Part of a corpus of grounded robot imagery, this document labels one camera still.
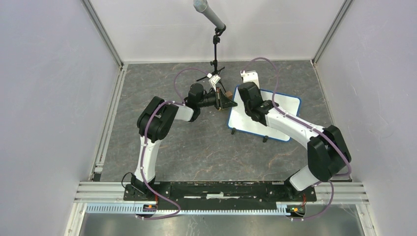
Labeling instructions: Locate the black microphone tripod stand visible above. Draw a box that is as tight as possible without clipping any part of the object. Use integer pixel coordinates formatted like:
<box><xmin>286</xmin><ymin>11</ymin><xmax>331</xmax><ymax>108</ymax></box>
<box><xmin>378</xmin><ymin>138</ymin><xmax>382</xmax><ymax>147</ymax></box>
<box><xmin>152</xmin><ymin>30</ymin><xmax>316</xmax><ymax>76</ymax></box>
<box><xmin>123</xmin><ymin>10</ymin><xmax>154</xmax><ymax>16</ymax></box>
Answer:
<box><xmin>196</xmin><ymin>25</ymin><xmax>226</xmax><ymax>92</ymax></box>

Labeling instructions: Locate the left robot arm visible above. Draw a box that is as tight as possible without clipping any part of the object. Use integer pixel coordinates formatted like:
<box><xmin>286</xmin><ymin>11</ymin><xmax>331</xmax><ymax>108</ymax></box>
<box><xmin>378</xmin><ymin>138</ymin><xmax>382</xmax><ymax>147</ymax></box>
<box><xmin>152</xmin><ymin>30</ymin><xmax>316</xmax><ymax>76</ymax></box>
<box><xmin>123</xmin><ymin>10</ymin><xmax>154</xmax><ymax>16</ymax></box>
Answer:
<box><xmin>130</xmin><ymin>83</ymin><xmax>238</xmax><ymax>201</ymax></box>

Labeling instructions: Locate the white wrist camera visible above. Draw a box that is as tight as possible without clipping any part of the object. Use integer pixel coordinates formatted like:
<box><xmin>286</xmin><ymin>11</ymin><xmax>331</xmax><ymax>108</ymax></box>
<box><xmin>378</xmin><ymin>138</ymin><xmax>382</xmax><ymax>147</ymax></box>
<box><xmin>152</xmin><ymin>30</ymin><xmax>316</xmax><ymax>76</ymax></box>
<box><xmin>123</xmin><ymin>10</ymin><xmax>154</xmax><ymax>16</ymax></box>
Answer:
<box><xmin>207</xmin><ymin>73</ymin><xmax>221</xmax><ymax>90</ymax></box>
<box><xmin>240</xmin><ymin>70</ymin><xmax>261</xmax><ymax>89</ymax></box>

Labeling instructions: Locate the aluminium frame rail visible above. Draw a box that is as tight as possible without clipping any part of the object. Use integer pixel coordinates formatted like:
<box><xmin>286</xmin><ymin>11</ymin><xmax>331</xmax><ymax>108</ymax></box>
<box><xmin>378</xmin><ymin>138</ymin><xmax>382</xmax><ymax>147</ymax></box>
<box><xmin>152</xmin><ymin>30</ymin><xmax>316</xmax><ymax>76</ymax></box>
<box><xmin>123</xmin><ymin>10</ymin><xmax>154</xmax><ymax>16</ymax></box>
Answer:
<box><xmin>64</xmin><ymin>181</ymin><xmax>377</xmax><ymax>236</ymax></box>

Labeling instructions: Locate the slotted cable duct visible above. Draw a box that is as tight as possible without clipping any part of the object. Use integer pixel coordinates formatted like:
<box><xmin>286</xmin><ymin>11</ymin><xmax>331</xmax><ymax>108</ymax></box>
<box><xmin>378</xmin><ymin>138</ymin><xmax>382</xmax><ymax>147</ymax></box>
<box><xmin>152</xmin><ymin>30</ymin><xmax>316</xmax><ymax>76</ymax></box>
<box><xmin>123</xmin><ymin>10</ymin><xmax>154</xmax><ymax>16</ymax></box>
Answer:
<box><xmin>86</xmin><ymin>203</ymin><xmax>305</xmax><ymax>216</ymax></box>

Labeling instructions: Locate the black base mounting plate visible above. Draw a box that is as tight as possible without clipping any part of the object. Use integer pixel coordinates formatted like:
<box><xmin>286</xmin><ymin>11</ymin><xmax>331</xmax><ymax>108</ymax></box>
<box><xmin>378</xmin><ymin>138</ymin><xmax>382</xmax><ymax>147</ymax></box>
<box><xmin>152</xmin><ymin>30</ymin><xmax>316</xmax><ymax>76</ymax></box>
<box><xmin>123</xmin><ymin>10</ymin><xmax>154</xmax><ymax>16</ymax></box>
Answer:
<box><xmin>123</xmin><ymin>181</ymin><xmax>317</xmax><ymax>211</ymax></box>

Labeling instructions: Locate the blue framed whiteboard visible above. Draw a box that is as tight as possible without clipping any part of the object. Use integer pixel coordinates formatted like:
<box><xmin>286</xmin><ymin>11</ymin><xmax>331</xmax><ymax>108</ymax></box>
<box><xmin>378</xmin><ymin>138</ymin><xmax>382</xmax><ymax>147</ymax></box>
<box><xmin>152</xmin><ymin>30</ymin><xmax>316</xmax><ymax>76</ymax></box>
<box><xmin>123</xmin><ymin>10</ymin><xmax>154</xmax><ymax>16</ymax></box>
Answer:
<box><xmin>227</xmin><ymin>87</ymin><xmax>301</xmax><ymax>142</ymax></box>

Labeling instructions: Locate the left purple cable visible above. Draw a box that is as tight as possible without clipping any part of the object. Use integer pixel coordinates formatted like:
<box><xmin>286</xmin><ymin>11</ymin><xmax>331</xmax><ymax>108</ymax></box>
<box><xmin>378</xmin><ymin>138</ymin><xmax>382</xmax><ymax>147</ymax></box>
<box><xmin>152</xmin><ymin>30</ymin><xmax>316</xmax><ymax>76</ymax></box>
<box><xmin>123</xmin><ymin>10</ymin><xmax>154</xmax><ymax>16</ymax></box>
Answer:
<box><xmin>139</xmin><ymin>67</ymin><xmax>216</xmax><ymax>221</ymax></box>

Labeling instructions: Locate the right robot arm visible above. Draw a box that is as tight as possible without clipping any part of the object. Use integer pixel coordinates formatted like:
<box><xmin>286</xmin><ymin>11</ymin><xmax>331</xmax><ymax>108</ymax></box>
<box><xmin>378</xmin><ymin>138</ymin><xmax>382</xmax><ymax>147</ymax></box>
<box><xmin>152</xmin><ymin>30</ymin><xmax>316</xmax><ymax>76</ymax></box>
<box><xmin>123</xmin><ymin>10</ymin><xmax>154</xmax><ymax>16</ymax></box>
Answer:
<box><xmin>238</xmin><ymin>82</ymin><xmax>352</xmax><ymax>201</ymax></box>

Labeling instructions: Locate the grey microphone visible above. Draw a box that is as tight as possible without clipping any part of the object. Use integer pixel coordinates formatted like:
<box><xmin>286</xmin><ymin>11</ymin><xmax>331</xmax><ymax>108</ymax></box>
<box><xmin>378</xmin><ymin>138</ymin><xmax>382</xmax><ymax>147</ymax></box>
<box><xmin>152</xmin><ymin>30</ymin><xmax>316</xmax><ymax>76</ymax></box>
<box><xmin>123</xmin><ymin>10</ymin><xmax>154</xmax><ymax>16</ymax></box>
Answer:
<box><xmin>193</xmin><ymin>0</ymin><xmax>226</xmax><ymax>30</ymax></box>

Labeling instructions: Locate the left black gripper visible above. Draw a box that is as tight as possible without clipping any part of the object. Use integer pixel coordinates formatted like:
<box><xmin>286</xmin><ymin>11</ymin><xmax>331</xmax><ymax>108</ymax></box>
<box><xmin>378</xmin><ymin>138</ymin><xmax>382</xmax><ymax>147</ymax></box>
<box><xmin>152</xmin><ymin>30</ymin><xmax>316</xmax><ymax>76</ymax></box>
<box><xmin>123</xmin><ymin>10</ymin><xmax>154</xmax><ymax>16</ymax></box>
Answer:
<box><xmin>197</xmin><ymin>87</ymin><xmax>236</xmax><ymax>110</ymax></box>

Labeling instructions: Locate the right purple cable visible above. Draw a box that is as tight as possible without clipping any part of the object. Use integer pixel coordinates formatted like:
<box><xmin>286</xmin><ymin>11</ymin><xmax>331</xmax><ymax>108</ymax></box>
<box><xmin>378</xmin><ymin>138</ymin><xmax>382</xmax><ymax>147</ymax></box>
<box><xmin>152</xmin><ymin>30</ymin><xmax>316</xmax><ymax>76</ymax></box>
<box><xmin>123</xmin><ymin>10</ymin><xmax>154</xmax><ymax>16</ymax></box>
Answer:
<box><xmin>242</xmin><ymin>57</ymin><xmax>354</xmax><ymax>222</ymax></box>

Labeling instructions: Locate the small wooden cube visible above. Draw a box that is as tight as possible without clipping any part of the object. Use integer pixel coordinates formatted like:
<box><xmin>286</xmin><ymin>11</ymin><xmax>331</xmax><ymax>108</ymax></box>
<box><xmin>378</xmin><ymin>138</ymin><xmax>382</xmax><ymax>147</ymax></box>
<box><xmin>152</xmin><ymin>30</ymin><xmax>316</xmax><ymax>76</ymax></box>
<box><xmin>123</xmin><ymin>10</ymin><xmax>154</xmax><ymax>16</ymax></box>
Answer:
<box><xmin>226</xmin><ymin>91</ymin><xmax>233</xmax><ymax>100</ymax></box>

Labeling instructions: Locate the purple cable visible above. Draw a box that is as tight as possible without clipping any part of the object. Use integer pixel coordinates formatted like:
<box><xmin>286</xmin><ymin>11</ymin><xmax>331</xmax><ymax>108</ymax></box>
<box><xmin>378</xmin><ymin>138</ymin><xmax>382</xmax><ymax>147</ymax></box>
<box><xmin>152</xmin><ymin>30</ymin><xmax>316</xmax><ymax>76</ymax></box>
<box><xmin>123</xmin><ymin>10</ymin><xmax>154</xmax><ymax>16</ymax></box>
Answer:
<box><xmin>242</xmin><ymin>57</ymin><xmax>354</xmax><ymax>222</ymax></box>
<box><xmin>139</xmin><ymin>67</ymin><xmax>216</xmax><ymax>221</ymax></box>

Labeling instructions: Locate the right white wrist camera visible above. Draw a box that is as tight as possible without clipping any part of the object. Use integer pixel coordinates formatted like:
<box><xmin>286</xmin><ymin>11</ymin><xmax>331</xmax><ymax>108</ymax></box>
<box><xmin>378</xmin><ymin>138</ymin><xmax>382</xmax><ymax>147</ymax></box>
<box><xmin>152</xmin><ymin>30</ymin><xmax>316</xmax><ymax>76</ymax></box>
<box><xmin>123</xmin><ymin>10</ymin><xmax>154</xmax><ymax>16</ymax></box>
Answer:
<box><xmin>240</xmin><ymin>70</ymin><xmax>261</xmax><ymax>89</ymax></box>

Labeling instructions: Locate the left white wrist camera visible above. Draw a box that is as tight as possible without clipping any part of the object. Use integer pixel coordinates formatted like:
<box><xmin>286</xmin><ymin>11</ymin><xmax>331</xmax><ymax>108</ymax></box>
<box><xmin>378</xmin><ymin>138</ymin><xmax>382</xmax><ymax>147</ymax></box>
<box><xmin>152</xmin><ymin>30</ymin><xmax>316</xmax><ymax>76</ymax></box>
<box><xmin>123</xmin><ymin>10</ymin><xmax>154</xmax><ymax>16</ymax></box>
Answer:
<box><xmin>207</xmin><ymin>73</ymin><xmax>221</xmax><ymax>90</ymax></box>

